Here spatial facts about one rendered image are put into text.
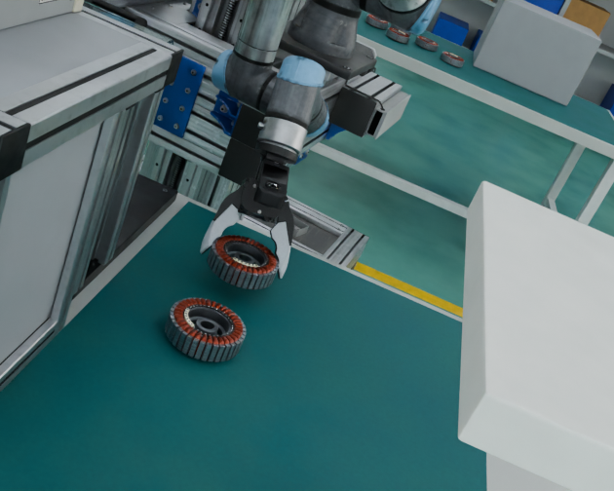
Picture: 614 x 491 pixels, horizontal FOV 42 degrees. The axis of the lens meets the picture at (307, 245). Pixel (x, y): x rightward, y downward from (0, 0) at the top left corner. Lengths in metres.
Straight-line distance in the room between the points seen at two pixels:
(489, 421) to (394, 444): 0.71
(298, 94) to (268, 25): 0.16
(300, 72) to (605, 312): 0.83
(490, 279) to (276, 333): 0.73
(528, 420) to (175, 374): 0.72
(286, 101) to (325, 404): 0.49
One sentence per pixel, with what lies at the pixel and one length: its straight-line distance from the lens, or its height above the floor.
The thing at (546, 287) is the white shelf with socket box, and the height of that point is 1.21.
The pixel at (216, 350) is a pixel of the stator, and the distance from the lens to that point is 1.11.
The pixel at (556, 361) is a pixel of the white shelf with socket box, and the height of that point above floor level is 1.21.
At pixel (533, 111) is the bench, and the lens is 3.67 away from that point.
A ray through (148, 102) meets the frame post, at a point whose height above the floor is 1.03.
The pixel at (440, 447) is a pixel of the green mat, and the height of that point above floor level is 0.75.
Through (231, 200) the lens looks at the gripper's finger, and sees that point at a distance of 1.28.
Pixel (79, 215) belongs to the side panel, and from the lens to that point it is 0.99.
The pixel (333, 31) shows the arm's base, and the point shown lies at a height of 1.08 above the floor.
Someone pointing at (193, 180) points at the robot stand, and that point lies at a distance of 2.04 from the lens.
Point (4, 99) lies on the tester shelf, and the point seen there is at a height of 1.12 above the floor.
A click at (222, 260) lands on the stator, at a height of 0.82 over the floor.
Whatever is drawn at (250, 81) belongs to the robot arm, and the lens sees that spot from 1.43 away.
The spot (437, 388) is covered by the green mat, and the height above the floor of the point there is 0.75.
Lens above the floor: 1.41
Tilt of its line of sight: 25 degrees down
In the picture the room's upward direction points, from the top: 23 degrees clockwise
